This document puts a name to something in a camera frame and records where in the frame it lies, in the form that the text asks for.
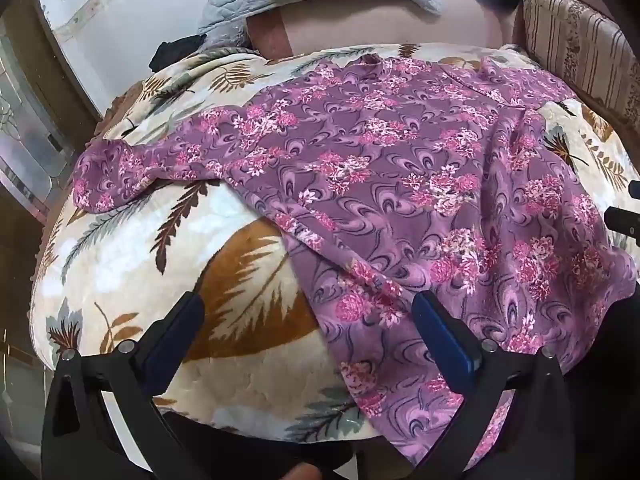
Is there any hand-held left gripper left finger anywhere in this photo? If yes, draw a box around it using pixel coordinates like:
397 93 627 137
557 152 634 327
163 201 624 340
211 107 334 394
42 291 211 480

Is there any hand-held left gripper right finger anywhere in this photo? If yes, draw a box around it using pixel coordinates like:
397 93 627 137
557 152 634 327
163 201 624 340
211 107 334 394
411 290 593 480

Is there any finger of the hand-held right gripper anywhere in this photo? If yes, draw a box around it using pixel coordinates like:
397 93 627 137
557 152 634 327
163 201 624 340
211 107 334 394
604 180 640 251

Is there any purple floral garment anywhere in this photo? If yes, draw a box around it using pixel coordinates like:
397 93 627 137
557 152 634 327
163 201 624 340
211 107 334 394
72 52 638 471

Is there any cream leaf-print blanket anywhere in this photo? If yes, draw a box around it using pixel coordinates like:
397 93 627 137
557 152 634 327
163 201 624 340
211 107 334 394
30 42 636 443

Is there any patterned glass door panel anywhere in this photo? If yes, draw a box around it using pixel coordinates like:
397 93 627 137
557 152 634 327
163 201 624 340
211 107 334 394
0 15 76 211

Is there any small black cloth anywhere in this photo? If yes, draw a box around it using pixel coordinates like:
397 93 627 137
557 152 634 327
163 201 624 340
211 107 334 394
149 34 208 72

